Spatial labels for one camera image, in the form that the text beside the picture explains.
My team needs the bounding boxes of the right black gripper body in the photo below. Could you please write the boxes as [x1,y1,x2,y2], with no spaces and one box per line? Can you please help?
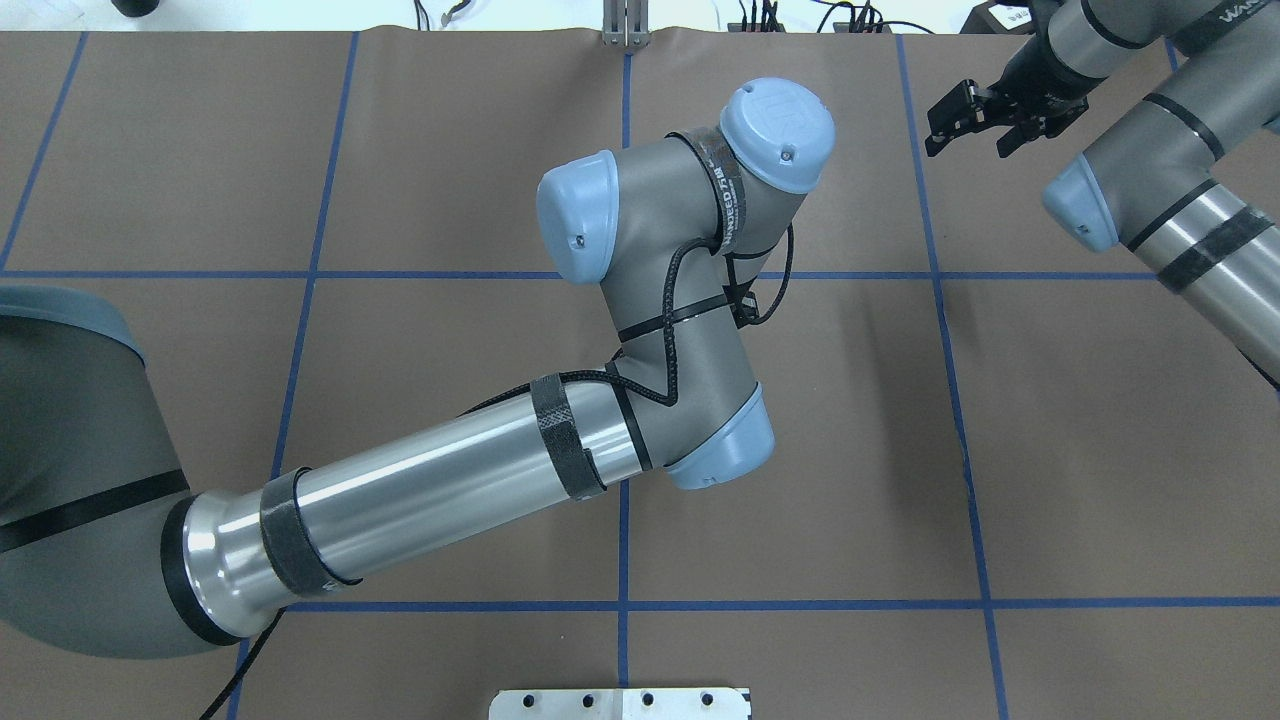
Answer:
[986,36,1091,126]

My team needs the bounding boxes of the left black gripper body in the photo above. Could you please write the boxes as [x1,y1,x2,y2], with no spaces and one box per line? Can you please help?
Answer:
[723,281,764,329]

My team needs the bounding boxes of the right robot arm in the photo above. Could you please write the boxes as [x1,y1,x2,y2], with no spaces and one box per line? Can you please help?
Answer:
[924,1,1279,384]

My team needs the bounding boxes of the black labelled box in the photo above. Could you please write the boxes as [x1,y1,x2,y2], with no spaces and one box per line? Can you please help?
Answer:
[959,1,1036,35]

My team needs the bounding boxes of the aluminium frame post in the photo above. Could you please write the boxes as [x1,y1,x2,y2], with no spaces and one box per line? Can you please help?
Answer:
[602,0,652,51]

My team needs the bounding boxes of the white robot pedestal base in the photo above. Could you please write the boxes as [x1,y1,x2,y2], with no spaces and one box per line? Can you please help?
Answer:
[488,687,753,719]

